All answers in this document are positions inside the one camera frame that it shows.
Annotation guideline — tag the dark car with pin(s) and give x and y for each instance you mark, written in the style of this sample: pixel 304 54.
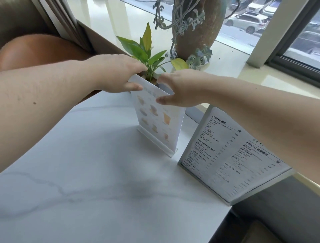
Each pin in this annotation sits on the dark car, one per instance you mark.
pixel 308 41

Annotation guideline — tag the person's left thumb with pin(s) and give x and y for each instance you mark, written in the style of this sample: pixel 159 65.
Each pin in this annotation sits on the person's left thumb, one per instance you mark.
pixel 133 87

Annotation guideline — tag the green leafy plant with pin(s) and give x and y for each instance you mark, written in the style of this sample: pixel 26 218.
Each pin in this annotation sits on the green leafy plant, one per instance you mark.
pixel 146 47

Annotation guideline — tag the person's right hand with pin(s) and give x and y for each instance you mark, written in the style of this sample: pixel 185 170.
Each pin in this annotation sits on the person's right hand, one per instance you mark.
pixel 195 87

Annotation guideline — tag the white plant pot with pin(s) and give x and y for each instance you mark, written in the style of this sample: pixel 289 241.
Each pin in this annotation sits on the white plant pot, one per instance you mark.
pixel 163 87

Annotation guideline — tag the beige curtain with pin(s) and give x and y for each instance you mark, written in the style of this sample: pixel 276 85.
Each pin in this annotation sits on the beige curtain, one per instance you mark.
pixel 67 22

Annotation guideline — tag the acrylic text menu stand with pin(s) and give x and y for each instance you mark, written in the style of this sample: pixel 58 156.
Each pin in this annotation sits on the acrylic text menu stand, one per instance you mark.
pixel 230 155

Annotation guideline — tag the dark window frame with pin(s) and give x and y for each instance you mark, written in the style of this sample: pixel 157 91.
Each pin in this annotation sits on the dark window frame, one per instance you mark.
pixel 292 50

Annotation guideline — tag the white car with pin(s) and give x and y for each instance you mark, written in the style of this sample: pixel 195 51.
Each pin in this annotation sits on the white car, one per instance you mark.
pixel 246 22
pixel 260 5

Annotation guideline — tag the orange leather chair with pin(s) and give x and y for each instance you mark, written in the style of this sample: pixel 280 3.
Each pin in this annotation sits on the orange leather chair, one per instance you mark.
pixel 37 51

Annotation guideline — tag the person's left forearm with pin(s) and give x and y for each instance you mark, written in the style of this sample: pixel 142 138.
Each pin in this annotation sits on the person's left forearm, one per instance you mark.
pixel 42 100

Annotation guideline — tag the person's left hand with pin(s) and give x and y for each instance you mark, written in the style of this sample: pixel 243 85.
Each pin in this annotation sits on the person's left hand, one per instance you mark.
pixel 112 72

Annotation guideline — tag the person's right thumb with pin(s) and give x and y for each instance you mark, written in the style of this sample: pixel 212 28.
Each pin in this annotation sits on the person's right thumb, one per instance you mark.
pixel 165 100

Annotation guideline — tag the acrylic picture menu stand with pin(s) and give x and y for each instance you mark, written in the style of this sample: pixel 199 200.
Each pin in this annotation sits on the acrylic picture menu stand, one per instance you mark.
pixel 160 125

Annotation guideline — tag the brown vase with metal vines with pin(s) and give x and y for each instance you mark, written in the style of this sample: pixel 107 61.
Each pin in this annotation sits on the brown vase with metal vines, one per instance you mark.
pixel 197 27

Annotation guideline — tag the person's right forearm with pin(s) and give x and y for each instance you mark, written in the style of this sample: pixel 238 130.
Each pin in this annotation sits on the person's right forearm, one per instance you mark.
pixel 272 120

